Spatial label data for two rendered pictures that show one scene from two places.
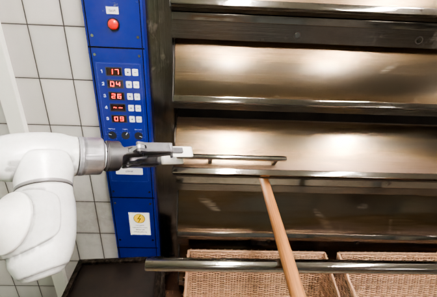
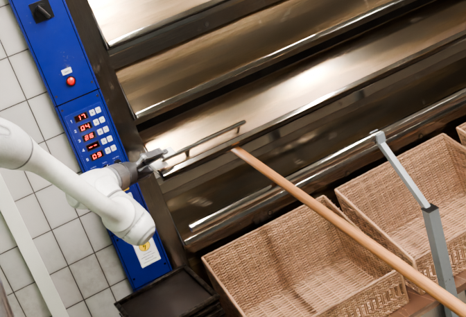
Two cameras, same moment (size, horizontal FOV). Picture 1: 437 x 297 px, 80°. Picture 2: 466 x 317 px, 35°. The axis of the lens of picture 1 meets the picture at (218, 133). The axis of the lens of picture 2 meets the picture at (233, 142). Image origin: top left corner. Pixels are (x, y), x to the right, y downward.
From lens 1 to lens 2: 178 cm
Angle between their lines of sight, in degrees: 14
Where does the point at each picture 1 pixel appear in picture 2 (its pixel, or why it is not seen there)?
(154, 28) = (98, 69)
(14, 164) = not seen: hidden behind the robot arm
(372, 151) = (308, 84)
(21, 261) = (139, 226)
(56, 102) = not seen: hidden behind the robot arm
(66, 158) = (113, 178)
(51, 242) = (145, 213)
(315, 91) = (241, 58)
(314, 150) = (264, 105)
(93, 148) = (119, 168)
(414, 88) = (312, 21)
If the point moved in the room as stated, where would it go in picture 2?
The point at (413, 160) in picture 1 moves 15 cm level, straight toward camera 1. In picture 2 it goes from (342, 75) to (335, 91)
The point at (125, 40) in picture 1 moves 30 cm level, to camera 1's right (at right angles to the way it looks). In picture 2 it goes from (83, 88) to (166, 54)
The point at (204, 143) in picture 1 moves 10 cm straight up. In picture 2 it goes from (174, 143) to (164, 117)
